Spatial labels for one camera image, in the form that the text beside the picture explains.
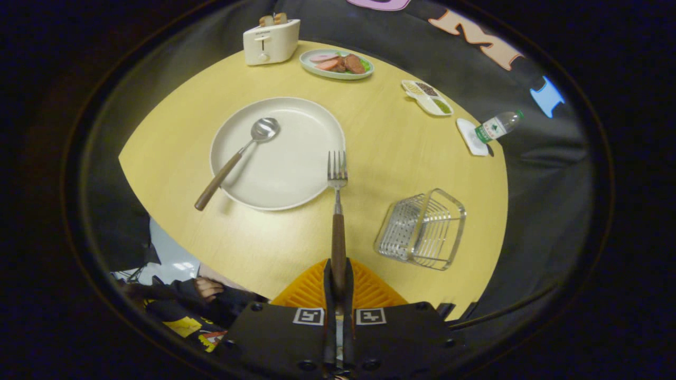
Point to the toasted bread slice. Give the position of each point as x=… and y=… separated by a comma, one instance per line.
x=266, y=20
x=281, y=18

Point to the clear plastic water bottle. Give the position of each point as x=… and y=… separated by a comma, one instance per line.
x=496, y=126

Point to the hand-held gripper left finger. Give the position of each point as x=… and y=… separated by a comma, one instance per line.
x=329, y=295

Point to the green lettuce leaf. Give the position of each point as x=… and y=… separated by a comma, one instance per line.
x=366, y=64

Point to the white square coaster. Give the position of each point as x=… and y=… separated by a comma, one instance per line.
x=468, y=138

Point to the cream white toaster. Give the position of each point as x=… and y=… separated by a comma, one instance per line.
x=272, y=42

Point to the pink ham slice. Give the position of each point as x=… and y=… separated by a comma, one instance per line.
x=323, y=56
x=328, y=65

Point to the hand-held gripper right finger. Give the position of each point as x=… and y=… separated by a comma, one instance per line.
x=349, y=295

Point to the brown meat patty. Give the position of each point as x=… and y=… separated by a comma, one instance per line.
x=355, y=64

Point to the large white round plate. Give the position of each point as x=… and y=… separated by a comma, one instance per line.
x=296, y=163

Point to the white three-compartment seasoning dish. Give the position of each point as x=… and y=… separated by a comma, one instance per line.
x=425, y=100

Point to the pale green oval plate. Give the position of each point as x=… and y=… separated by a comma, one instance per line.
x=317, y=70

